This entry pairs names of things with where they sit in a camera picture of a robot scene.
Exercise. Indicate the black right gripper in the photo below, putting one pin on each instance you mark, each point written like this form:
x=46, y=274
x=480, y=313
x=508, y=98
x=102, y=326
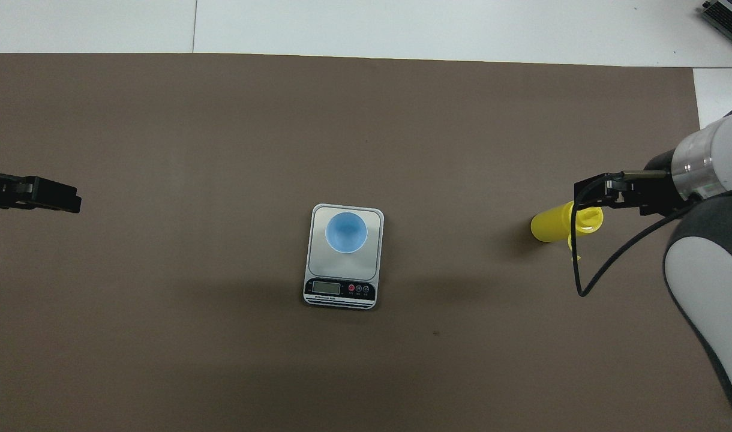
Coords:
x=657, y=192

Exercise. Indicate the yellow squeeze bottle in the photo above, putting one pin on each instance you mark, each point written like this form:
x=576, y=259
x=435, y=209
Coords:
x=552, y=225

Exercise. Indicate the light blue plastic cup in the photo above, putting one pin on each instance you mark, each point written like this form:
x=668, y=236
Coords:
x=346, y=233

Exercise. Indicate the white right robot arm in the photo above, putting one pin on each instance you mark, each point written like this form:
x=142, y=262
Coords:
x=708, y=282

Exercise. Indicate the silver digital kitchen scale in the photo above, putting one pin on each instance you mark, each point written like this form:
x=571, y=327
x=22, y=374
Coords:
x=342, y=270

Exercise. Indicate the brown table mat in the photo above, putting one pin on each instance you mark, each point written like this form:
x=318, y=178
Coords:
x=222, y=150

